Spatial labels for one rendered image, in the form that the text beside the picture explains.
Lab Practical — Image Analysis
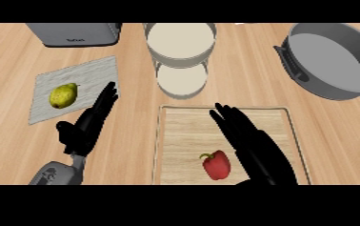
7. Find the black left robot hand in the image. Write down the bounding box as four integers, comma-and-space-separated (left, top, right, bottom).
55, 81, 120, 157

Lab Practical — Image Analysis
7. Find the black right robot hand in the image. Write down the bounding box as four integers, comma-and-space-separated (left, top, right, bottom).
208, 102, 300, 186

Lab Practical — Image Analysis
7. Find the red bell pepper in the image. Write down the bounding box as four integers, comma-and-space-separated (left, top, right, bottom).
198, 150, 232, 181

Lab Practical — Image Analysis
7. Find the pale wooden tray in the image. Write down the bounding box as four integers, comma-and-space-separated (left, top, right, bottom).
152, 104, 313, 186

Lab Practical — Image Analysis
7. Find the white tiered basket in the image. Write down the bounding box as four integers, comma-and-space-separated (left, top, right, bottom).
142, 22, 219, 99

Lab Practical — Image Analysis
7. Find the yellow-green pear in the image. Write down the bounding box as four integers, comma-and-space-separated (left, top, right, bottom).
47, 82, 80, 110

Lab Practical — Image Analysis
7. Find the grey cloth placemat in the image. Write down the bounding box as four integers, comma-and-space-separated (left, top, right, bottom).
27, 55, 121, 126

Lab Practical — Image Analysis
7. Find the grey toaster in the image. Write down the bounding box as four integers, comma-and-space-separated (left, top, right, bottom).
25, 22, 124, 49

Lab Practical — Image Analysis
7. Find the grey pot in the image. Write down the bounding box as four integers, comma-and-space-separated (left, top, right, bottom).
273, 22, 360, 102

